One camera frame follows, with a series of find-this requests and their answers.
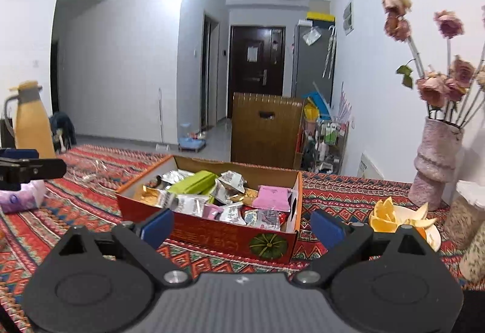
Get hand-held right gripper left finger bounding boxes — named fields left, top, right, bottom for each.
left=55, top=208, right=192, bottom=287

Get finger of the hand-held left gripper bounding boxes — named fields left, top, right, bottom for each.
left=0, top=148, right=39, bottom=160
left=17, top=158, right=67, bottom=182

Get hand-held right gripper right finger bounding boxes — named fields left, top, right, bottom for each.
left=291, top=209, right=433, bottom=288

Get pile of silver snack packets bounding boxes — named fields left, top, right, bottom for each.
left=140, top=169, right=289, bottom=233

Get pink snack packet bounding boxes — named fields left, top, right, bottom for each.
left=252, top=185, right=292, bottom=211
left=202, top=203, right=224, bottom=220

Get red cardboard box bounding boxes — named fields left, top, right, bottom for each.
left=115, top=155, right=304, bottom=265

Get green snack packet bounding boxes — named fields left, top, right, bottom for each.
left=167, top=171, right=218, bottom=195

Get purple tissue pack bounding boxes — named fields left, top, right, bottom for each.
left=0, top=179, right=47, bottom=214

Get yellow thermos jug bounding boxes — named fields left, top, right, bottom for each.
left=3, top=81, right=57, bottom=159

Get dark clothing pile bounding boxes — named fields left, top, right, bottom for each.
left=49, top=112, right=76, bottom=152

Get patterned red tablecloth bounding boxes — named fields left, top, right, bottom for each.
left=0, top=144, right=485, bottom=333

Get white bowl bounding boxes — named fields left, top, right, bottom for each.
left=369, top=204, right=442, bottom=252

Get storage rack with bottles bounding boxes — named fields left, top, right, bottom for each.
left=299, top=117, right=349, bottom=172

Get brown cardboard box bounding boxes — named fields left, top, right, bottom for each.
left=230, top=92, right=306, bottom=170

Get pink ceramic vase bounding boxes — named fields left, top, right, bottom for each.
left=408, top=116, right=465, bottom=211

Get blue folded board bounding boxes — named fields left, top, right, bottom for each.
left=305, top=81, right=334, bottom=119

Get glass jar with white lid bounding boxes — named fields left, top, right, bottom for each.
left=443, top=181, right=485, bottom=251

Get floral white vase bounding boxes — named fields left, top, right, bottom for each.
left=458, top=231, right=485, bottom=281

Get dark entrance door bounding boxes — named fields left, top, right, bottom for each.
left=227, top=25, right=286, bottom=119

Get grey refrigerator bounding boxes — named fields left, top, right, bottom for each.
left=292, top=23, right=336, bottom=101

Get dark interior door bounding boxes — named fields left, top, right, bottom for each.
left=201, top=13, right=220, bottom=129

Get white folded umbrella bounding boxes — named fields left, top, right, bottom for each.
left=322, top=25, right=338, bottom=78

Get dried pink roses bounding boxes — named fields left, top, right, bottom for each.
left=382, top=0, right=485, bottom=127

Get clear plastic bag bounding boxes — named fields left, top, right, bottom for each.
left=302, top=26, right=322, bottom=46

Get yellow and black box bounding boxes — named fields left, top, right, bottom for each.
left=306, top=11, right=336, bottom=25

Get white wall heater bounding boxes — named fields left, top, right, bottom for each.
left=358, top=152, right=385, bottom=179

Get white mop handle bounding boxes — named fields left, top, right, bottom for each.
left=157, top=88, right=165, bottom=146

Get wall picture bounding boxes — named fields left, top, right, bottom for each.
left=343, top=0, right=355, bottom=35

